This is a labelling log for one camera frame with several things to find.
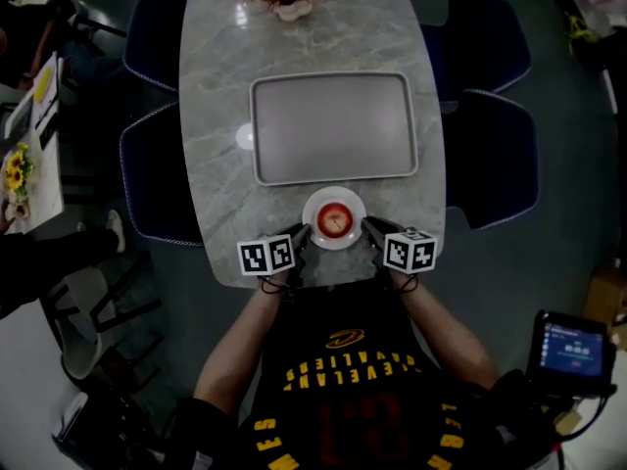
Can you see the person's right forearm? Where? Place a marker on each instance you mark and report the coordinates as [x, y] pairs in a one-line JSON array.
[[450, 336]]

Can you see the white lobed vase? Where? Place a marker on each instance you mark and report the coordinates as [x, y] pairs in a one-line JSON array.
[[293, 12]]

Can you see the white round saucer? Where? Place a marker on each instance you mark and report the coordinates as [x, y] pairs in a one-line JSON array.
[[311, 208]]

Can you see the grey chair with black legs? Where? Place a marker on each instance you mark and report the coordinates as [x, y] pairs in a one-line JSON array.
[[83, 326]]

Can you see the red apple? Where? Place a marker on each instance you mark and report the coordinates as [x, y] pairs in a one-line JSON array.
[[334, 219]]

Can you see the white side table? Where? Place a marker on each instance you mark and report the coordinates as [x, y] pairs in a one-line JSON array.
[[46, 199]]

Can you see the dark blue padded chair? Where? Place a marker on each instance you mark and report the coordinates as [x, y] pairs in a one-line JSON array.
[[495, 159], [152, 42], [485, 42], [157, 179]]

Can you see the person's black printed jersey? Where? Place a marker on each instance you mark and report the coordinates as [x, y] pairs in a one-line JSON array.
[[352, 385]]

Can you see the yellow green frame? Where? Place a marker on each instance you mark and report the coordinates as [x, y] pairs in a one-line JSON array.
[[580, 30]]

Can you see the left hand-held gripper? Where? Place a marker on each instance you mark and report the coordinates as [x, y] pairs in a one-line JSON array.
[[267, 257]]

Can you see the person's left forearm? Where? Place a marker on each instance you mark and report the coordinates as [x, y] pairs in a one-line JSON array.
[[235, 350]]

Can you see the grey rectangular tray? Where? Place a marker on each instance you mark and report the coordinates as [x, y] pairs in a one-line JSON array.
[[333, 127]]

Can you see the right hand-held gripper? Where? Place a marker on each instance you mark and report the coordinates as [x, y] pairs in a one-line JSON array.
[[409, 252]]

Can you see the cardboard box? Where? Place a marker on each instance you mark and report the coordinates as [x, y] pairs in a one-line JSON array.
[[607, 294]]

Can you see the black screen device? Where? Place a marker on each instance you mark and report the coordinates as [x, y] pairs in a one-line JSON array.
[[573, 350]]

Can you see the yellow flat object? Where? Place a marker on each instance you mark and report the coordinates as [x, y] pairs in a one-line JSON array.
[[43, 83]]

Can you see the sunflower bouquet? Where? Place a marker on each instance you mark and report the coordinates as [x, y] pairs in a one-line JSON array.
[[17, 172]]

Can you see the black phone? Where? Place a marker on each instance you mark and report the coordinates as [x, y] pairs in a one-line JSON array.
[[49, 135]]

